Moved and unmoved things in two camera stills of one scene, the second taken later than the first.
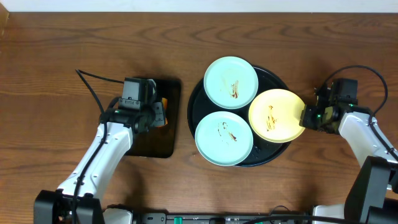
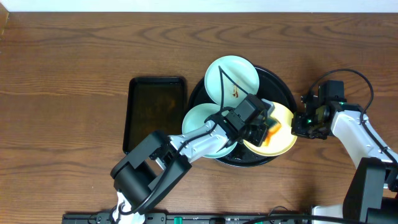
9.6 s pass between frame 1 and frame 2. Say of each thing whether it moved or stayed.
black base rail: stayed
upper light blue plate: stayed
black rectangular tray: stayed
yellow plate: moved
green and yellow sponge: moved
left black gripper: moved
